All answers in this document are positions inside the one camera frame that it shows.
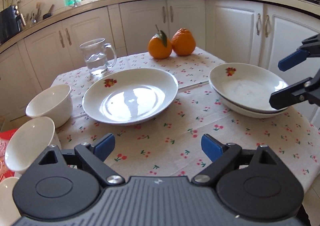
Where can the orange with leaf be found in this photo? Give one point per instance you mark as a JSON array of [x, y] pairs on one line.
[[160, 46]]

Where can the large white fruit-pattern plate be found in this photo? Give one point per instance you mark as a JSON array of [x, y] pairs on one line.
[[247, 86]]

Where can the white fruit plate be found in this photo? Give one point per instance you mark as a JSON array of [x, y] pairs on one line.
[[130, 97]]

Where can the red gift box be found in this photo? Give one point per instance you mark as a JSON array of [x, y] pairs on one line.
[[4, 140]]

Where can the white bowl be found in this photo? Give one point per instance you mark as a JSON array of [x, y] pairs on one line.
[[9, 213], [54, 102], [28, 142]]

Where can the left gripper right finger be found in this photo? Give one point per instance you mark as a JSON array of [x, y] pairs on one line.
[[224, 157]]

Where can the middle white bowl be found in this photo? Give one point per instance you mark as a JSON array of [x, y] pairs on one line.
[[28, 142]]

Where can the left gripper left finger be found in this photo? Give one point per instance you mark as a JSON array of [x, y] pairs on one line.
[[92, 157]]

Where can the white lower kitchen cabinets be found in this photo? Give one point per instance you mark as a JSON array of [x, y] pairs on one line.
[[233, 30]]

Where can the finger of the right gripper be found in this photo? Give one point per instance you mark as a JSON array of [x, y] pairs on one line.
[[291, 95], [309, 48]]

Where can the near white bowl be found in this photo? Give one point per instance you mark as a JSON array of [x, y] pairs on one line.
[[9, 213]]

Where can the bumpy orange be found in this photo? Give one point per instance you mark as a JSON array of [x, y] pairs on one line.
[[183, 42]]

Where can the glass mug with water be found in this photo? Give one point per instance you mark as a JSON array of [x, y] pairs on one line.
[[99, 56]]

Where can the cherry-pattern tablecloth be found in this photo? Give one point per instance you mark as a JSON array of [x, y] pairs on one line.
[[170, 144]]

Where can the far white bowl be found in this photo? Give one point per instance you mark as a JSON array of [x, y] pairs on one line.
[[54, 102]]

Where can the right white plate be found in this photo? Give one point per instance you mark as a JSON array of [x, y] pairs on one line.
[[249, 113]]

